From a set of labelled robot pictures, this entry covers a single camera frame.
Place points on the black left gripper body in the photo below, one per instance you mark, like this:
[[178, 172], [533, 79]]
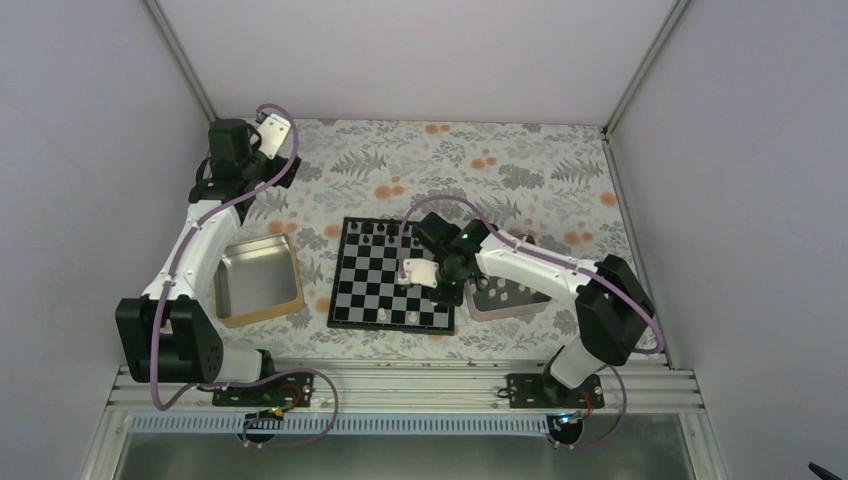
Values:
[[253, 171]]

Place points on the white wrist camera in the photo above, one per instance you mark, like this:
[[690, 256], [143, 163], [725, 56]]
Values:
[[273, 130], [418, 271]]

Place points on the black white chess board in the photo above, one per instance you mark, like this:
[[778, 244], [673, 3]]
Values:
[[365, 280]]

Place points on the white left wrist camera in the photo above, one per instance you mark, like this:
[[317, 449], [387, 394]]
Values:
[[273, 130]]

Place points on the black chess pieces row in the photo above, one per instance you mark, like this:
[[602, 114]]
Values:
[[378, 232]]

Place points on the aluminium front rail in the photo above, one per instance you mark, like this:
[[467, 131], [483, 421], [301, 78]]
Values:
[[448, 390]]

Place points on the aluminium corner frame post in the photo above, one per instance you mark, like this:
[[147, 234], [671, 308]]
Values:
[[674, 16], [180, 57]]

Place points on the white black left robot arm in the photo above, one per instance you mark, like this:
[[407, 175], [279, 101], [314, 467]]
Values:
[[165, 332]]

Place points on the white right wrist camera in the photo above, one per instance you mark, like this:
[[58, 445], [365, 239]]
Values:
[[418, 271]]

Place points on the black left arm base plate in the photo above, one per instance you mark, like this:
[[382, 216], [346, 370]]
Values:
[[292, 390]]

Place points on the right aluminium corner frame post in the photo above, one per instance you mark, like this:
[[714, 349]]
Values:
[[674, 16]]

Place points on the gold rimmed empty metal tin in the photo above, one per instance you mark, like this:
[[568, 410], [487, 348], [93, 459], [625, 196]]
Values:
[[257, 280]]

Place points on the pink rimmed metal tin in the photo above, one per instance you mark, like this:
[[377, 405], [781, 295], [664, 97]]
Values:
[[492, 297]]

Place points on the grey slotted cable duct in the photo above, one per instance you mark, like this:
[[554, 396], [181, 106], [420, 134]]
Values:
[[343, 424]]

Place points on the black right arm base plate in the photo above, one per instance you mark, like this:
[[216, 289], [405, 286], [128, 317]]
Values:
[[536, 391]]

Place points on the floral patterned table mat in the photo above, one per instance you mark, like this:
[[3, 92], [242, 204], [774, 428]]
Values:
[[549, 182]]

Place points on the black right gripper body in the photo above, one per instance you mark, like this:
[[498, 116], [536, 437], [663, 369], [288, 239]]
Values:
[[455, 294]]

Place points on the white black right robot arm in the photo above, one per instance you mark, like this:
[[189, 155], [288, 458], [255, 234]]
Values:
[[612, 307]]

